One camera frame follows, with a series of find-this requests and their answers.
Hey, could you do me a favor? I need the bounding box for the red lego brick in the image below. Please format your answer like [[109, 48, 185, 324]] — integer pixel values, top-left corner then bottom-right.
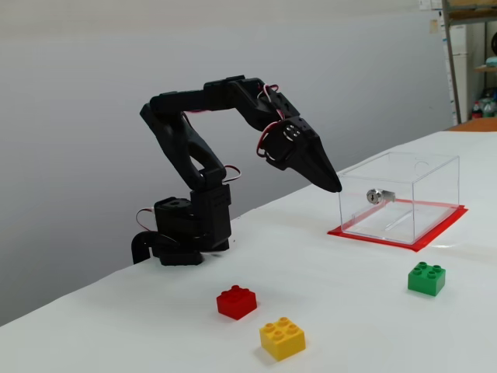
[[216, 285, 258, 321]]

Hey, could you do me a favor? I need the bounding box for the orange table top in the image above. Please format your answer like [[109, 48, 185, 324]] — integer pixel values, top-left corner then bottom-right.
[[446, 117, 497, 133]]

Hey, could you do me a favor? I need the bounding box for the green lego brick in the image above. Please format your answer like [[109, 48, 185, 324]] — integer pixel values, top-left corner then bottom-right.
[[407, 261, 447, 298]]

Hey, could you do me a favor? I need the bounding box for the silver cam lock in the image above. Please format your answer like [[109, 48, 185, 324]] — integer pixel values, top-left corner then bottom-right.
[[366, 188, 397, 204]]

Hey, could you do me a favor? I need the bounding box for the black table clamp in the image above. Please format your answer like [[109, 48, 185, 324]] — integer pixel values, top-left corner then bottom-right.
[[130, 231, 179, 266]]

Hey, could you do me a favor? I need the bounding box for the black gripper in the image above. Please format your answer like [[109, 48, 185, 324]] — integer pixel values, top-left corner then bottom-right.
[[263, 116, 343, 193]]

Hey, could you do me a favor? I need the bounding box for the transparent plastic box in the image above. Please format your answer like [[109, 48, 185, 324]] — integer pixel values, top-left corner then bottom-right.
[[336, 151, 461, 246]]

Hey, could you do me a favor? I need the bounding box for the yellow lego brick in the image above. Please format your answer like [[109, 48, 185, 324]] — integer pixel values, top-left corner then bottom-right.
[[259, 316, 307, 362]]

